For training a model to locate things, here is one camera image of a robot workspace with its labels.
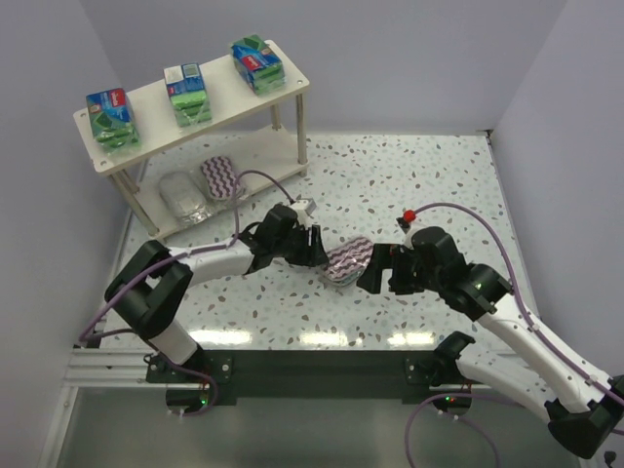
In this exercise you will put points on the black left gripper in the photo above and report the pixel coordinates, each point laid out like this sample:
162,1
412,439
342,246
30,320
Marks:
302,244

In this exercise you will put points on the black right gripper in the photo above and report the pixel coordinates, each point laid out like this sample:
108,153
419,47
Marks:
397,269

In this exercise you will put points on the small pink wavy sponge pack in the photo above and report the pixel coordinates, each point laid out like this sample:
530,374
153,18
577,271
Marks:
347,262

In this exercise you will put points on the pink brown wavy sponge pack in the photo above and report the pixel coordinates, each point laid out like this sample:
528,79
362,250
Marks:
221,178

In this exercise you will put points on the silver mesh scourer pack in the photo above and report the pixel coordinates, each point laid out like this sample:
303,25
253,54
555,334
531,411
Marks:
184,199

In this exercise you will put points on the Vileda pack with red logo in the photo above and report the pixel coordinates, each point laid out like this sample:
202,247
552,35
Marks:
258,65

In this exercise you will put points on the Vileda pack with barcode label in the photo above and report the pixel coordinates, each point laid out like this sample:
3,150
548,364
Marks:
188,94

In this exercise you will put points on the large blue Vileda sponge pack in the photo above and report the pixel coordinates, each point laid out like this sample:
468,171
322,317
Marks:
112,120

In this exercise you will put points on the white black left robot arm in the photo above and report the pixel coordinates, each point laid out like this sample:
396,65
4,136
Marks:
148,291

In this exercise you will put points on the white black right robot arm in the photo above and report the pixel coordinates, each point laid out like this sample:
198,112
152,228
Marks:
581,404

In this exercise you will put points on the beige two-tier wooden shelf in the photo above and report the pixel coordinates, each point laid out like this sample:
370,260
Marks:
275,151

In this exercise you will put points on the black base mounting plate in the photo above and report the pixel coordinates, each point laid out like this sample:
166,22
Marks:
347,374

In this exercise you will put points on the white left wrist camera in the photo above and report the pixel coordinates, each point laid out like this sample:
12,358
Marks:
304,209

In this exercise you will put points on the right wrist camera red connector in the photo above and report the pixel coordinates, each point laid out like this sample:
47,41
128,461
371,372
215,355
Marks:
406,219

